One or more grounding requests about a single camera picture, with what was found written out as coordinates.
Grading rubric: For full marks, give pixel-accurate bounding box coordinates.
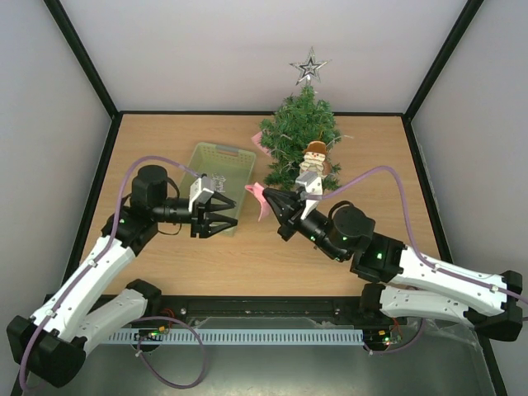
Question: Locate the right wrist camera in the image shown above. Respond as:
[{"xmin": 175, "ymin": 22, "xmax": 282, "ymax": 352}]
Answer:
[{"xmin": 295, "ymin": 171, "xmax": 323, "ymax": 220}]

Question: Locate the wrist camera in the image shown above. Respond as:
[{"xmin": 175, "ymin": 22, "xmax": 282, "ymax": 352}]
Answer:
[
  {"xmin": 295, "ymin": 171, "xmax": 323, "ymax": 220},
  {"xmin": 188, "ymin": 174, "xmax": 215, "ymax": 212}
]

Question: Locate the light blue slotted cable duct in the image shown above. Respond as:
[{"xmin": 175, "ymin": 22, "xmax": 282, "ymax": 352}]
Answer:
[{"xmin": 104, "ymin": 328, "xmax": 364, "ymax": 346}]

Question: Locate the silver spiral ornament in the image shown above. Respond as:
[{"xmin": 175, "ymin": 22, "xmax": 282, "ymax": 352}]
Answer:
[{"xmin": 210, "ymin": 173, "xmax": 226, "ymax": 193}]

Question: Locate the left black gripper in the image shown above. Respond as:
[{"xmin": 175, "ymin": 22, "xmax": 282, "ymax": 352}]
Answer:
[{"xmin": 153, "ymin": 191, "xmax": 238, "ymax": 239}]

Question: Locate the small green christmas tree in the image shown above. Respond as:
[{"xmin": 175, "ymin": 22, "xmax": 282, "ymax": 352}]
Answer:
[{"xmin": 258, "ymin": 84, "xmax": 344, "ymax": 195}]

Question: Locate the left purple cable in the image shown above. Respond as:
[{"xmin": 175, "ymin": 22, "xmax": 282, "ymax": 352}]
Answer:
[{"xmin": 18, "ymin": 155, "xmax": 207, "ymax": 391}]

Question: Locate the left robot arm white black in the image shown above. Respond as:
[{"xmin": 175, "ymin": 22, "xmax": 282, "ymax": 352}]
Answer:
[{"xmin": 7, "ymin": 156, "xmax": 238, "ymax": 392}]

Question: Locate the silver star tree topper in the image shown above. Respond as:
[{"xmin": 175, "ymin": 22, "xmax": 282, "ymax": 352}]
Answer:
[{"xmin": 289, "ymin": 46, "xmax": 332, "ymax": 86}]

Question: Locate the black aluminium frame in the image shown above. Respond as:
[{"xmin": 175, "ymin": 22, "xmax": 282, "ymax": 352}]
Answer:
[{"xmin": 10, "ymin": 0, "xmax": 508, "ymax": 396}]

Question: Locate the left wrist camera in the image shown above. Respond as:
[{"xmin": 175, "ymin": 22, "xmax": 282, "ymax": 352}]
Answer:
[{"xmin": 188, "ymin": 174, "xmax": 215, "ymax": 212}]

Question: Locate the brown hat snowman ornament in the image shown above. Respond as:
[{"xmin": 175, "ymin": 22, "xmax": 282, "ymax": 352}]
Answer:
[{"xmin": 299, "ymin": 140, "xmax": 331, "ymax": 178}]

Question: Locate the pink heart ornament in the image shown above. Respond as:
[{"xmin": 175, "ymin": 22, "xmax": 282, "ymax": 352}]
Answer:
[{"xmin": 244, "ymin": 182, "xmax": 271, "ymax": 222}]

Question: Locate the pink hat gnome ornament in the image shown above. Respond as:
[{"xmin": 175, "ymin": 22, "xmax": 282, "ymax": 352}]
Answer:
[{"xmin": 251, "ymin": 131, "xmax": 271, "ymax": 157}]

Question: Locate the light green plastic basket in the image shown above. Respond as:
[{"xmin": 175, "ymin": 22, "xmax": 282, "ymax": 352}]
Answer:
[{"xmin": 187, "ymin": 142, "xmax": 257, "ymax": 220}]

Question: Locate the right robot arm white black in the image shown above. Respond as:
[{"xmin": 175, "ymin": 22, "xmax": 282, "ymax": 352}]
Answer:
[{"xmin": 263, "ymin": 188, "xmax": 523, "ymax": 342}]

